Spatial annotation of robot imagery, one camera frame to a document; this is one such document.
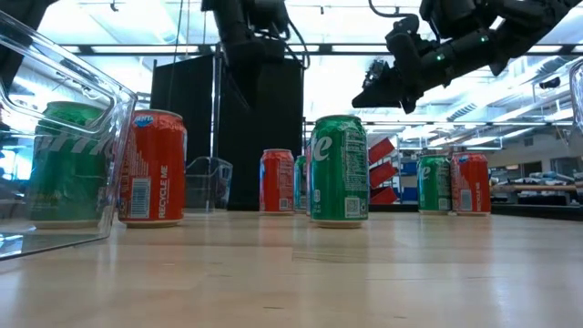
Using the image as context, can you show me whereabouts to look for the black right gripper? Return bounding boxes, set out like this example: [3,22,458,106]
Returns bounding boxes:
[351,48,450,115]

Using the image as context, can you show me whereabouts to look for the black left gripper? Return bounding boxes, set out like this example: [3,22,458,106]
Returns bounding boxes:
[217,38,286,99]

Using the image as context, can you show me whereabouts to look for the green soda can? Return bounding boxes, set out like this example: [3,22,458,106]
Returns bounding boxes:
[293,154,309,214]
[416,153,453,216]
[27,100,113,230]
[309,114,370,230]

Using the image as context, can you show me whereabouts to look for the red soda can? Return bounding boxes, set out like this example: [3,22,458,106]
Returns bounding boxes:
[305,138,313,218]
[117,108,189,229]
[259,149,296,216]
[449,151,492,217]

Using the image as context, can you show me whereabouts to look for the clear plastic bin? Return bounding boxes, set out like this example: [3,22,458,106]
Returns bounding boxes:
[568,58,583,136]
[184,156,234,213]
[0,11,138,261]

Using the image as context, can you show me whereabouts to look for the red shelf bin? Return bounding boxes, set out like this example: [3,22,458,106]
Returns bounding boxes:
[369,185,400,206]
[367,136,396,165]
[368,161,398,189]

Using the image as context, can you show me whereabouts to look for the black backdrop panel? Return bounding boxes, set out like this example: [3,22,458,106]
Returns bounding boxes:
[149,52,305,212]

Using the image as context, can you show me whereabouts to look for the black overhead beam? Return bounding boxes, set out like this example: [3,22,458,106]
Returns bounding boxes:
[61,42,583,56]

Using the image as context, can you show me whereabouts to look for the wooden workbench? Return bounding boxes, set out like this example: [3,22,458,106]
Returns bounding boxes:
[490,181,583,206]

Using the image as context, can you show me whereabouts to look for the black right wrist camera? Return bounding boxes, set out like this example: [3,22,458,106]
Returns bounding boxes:
[362,57,394,92]

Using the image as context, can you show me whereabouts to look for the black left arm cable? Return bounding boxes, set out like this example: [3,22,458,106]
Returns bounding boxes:
[272,17,312,70]

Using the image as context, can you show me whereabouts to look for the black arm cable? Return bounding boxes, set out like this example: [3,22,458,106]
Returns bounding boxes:
[272,17,312,70]
[367,0,420,22]

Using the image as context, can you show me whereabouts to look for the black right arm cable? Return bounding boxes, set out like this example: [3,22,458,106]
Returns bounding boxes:
[367,0,420,22]

